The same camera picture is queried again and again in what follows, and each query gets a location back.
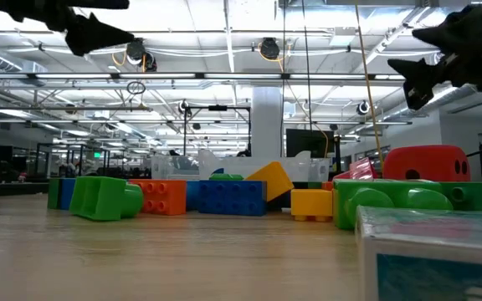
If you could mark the white teal card pack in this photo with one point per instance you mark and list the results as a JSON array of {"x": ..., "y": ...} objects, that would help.
[{"x": 433, "y": 259}]

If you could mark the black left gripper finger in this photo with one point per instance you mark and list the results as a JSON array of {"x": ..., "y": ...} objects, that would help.
[
  {"x": 94, "y": 35},
  {"x": 98, "y": 4}
]

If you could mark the orange studded toy brick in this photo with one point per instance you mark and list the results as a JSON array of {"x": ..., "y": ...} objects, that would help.
[{"x": 161, "y": 196}]

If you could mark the black background monitor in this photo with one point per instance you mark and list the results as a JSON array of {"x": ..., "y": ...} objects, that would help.
[{"x": 308, "y": 142}]

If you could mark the clear plastic bin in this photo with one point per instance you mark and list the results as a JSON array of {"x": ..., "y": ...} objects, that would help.
[
  {"x": 241, "y": 165},
  {"x": 320, "y": 169},
  {"x": 170, "y": 167}
]

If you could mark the red foam die cube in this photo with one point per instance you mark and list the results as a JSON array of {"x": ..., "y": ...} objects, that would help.
[{"x": 425, "y": 163}]

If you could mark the black background frame rig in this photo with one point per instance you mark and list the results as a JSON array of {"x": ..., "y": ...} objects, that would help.
[{"x": 218, "y": 108}]

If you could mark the white building column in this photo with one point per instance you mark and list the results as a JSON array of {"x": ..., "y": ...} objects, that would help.
[{"x": 266, "y": 121}]

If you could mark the blue studded toy brick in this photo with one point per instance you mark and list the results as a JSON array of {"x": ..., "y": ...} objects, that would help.
[{"x": 230, "y": 198}]

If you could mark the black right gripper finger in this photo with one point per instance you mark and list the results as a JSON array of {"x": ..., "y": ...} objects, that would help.
[
  {"x": 423, "y": 79},
  {"x": 463, "y": 31}
]

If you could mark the orange toy block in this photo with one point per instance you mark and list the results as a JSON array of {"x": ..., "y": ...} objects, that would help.
[{"x": 327, "y": 186}]

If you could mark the yellow toy block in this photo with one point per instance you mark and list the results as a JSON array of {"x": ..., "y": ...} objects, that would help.
[{"x": 270, "y": 180}]

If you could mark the small blue toy block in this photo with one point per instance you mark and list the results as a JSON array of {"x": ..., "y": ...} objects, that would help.
[{"x": 219, "y": 171}]

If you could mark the yellow-orange toy brick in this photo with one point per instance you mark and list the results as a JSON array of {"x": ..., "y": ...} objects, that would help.
[{"x": 311, "y": 202}]

